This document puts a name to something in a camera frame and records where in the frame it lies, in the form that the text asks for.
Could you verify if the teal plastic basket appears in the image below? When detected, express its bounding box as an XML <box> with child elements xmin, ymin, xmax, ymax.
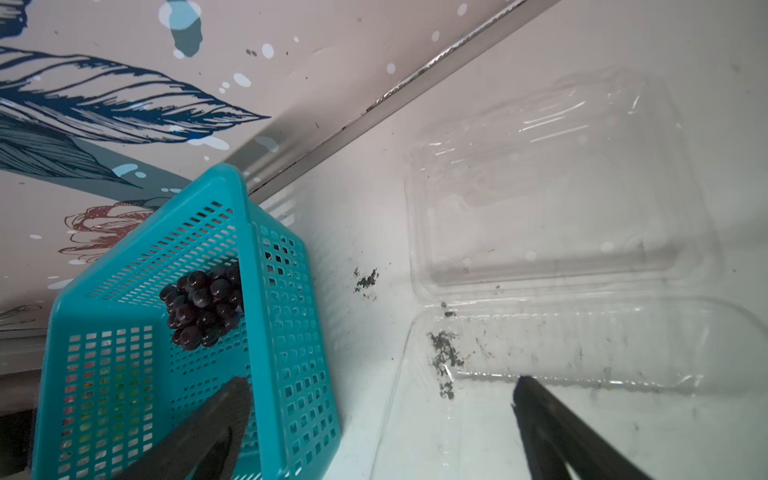
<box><xmin>31</xmin><ymin>165</ymin><xmax>341</xmax><ymax>479</ymax></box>

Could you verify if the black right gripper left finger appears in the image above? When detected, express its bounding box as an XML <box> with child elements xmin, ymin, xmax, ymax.
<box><xmin>117</xmin><ymin>377</ymin><xmax>252</xmax><ymax>479</ymax></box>

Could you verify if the dark purple grape bunch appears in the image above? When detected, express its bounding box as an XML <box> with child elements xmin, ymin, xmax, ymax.
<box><xmin>158</xmin><ymin>261</ymin><xmax>244</xmax><ymax>351</ymax></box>

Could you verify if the clear clamshell container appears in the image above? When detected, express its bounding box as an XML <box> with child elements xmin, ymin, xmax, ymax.
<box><xmin>371</xmin><ymin>67</ymin><xmax>767</xmax><ymax>479</ymax></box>

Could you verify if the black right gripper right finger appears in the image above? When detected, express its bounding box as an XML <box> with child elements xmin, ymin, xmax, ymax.
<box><xmin>512</xmin><ymin>376</ymin><xmax>648</xmax><ymax>479</ymax></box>

